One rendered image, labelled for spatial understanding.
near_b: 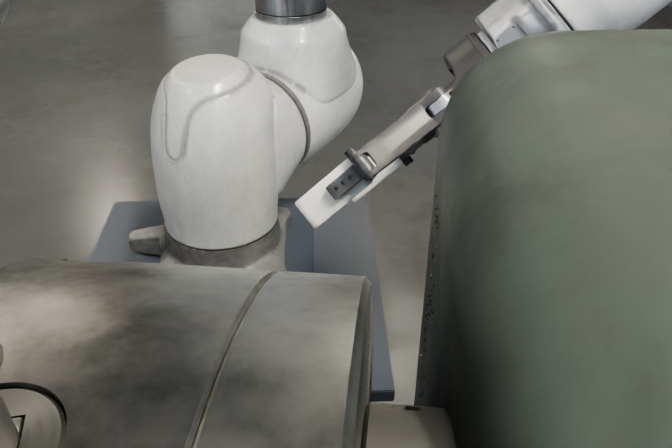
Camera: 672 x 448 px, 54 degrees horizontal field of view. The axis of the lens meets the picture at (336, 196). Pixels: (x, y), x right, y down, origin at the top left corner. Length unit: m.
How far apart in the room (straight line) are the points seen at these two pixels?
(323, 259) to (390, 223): 1.43
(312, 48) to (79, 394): 0.77
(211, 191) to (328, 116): 0.23
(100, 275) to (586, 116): 0.18
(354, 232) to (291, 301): 0.86
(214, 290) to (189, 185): 0.60
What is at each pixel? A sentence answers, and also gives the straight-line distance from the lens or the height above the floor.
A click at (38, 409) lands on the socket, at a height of 1.24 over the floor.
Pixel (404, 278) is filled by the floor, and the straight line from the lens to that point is 2.16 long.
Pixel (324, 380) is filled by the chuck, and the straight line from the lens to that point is 0.16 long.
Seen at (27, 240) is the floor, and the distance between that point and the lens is 2.56.
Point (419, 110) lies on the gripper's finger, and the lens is 0.55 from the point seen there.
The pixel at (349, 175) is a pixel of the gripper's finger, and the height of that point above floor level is 1.08.
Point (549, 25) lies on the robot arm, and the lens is 0.57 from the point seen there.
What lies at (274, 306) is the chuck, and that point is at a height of 1.23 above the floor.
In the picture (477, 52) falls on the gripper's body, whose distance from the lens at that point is 0.59.
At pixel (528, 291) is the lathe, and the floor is 1.24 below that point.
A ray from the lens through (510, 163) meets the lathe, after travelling 0.25.
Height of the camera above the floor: 1.36
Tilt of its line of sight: 32 degrees down
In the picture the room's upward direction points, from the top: straight up
